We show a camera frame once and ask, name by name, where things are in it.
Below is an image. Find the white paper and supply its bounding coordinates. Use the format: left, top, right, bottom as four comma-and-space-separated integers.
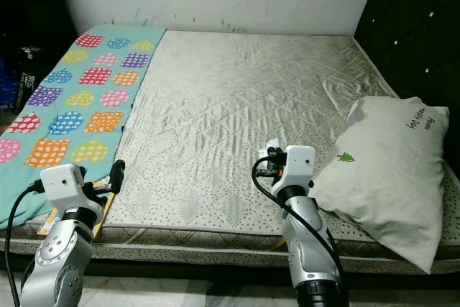
264, 137, 282, 154

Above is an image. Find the yellow-edged blue picture book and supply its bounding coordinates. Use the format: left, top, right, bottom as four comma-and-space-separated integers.
36, 192, 116, 239

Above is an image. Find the cream pillow with tree print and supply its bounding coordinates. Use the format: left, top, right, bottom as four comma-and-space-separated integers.
309, 96, 450, 275

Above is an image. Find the quilted beige mattress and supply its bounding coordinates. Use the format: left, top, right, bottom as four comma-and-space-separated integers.
0, 30, 460, 279

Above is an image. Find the teal heart-patterned blanket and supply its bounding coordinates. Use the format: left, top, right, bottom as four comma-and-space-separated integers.
0, 25, 167, 211

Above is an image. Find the black bag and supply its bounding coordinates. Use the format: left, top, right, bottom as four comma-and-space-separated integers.
18, 47, 47, 114

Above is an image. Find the dark bed base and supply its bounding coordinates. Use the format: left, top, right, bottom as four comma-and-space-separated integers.
0, 253, 460, 301

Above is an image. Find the dark tufted headboard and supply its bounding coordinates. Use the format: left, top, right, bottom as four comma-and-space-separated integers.
352, 0, 460, 117

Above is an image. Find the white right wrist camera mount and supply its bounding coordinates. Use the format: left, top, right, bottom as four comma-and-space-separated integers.
272, 145, 317, 193

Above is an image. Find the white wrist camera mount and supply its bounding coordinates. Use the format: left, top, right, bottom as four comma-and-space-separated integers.
272, 145, 317, 193
40, 164, 101, 213

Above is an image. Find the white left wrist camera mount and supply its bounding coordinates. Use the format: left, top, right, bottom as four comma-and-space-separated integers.
40, 164, 101, 213

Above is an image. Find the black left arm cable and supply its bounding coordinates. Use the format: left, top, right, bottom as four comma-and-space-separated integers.
4, 181, 44, 307

